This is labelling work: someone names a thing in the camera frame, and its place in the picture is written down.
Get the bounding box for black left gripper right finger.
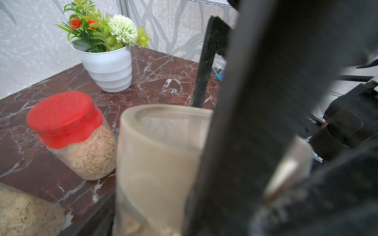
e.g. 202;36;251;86
183;1;378;236

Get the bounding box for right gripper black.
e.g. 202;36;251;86
307;79;378;162

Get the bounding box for white pot artificial flowers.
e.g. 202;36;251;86
58;0;150;93

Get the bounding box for open clear oatmeal jar tall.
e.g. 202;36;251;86
1;183;65;236

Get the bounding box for red lid oatmeal jar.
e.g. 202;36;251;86
27;92;117;181

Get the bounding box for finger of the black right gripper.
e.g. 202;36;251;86
191;16;232;108

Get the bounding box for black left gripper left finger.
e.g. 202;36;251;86
59;188;116;236

